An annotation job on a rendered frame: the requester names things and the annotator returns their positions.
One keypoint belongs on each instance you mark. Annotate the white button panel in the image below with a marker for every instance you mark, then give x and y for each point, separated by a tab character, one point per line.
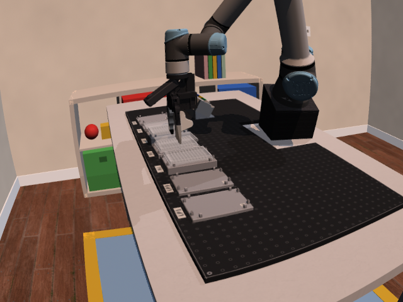
203	111

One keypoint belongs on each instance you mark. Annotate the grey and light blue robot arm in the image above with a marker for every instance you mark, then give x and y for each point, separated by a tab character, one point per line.
297	63

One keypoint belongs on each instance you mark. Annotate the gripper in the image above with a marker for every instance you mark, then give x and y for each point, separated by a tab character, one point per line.
182	97

